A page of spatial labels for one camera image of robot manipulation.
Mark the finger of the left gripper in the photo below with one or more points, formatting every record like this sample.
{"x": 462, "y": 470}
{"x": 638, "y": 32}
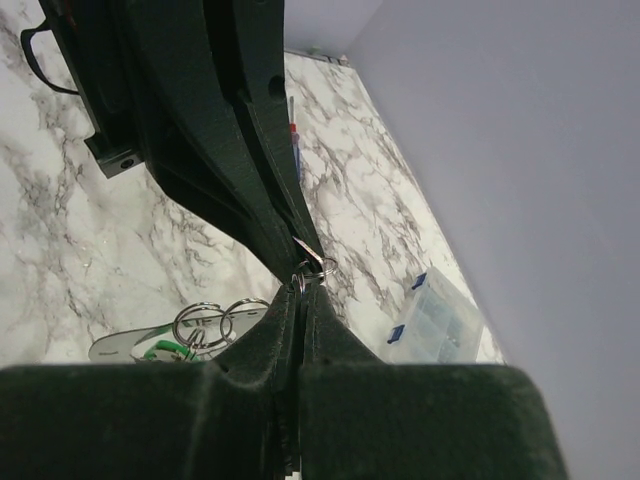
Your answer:
{"x": 246, "y": 41}

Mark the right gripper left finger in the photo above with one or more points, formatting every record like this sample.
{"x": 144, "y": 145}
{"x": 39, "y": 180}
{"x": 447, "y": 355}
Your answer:
{"x": 226, "y": 418}

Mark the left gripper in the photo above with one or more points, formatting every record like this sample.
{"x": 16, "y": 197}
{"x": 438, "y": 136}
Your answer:
{"x": 191, "y": 142}

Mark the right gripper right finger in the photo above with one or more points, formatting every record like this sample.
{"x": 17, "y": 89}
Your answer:
{"x": 360, "y": 418}

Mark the small split keyring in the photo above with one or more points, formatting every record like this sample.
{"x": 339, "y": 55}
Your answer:
{"x": 313, "y": 272}

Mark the blue red screwdriver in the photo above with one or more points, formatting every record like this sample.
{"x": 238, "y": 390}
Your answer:
{"x": 295, "y": 137}

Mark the green key tag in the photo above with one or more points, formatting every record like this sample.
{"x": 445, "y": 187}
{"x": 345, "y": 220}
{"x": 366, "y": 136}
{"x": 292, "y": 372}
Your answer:
{"x": 168, "y": 351}

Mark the clear plastic screw box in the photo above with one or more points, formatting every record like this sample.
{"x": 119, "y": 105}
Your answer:
{"x": 436, "y": 325}

